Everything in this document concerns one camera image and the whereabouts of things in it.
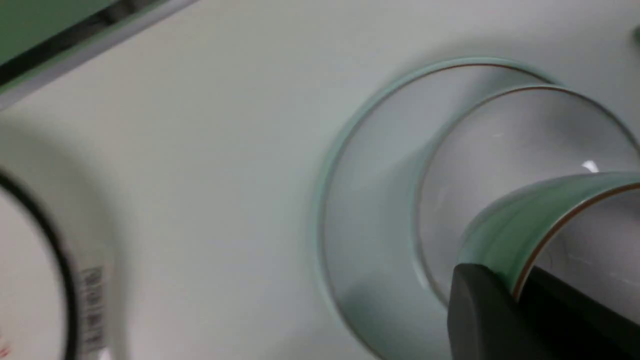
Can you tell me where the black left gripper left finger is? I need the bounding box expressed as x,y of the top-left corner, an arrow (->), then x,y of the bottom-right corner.
447,264 -> 560,360

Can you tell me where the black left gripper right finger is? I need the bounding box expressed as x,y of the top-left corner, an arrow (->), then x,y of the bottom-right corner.
519,268 -> 640,360

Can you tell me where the pale green cup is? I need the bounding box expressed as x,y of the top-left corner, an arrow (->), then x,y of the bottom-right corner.
455,172 -> 639,325

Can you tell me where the small pale green dish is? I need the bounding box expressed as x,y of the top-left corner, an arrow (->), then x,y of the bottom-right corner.
412,84 -> 639,306

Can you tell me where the large pale green plate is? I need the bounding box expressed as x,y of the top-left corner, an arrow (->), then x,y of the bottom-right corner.
310,57 -> 558,360

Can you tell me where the illustrated plate black rim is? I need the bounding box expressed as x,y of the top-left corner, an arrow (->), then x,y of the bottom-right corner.
1,170 -> 116,360

